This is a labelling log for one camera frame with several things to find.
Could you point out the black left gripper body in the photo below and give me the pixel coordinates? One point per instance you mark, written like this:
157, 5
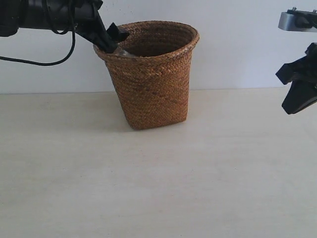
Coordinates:
54, 14

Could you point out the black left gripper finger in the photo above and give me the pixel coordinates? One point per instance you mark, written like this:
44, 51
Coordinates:
94, 31
117, 32

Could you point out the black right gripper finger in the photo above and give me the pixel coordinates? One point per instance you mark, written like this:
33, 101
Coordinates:
300, 96

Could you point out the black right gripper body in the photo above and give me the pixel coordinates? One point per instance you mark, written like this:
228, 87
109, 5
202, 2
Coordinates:
303, 69

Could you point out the clear plastic water bottle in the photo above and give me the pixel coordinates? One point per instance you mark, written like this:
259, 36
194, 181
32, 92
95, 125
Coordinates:
123, 53

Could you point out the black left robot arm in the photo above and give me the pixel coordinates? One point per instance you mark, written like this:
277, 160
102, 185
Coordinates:
12, 19

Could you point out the brown woven wicker basket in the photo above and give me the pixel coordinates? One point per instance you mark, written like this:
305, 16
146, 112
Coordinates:
152, 84

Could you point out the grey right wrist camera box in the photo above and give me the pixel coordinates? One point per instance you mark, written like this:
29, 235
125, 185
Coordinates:
295, 20

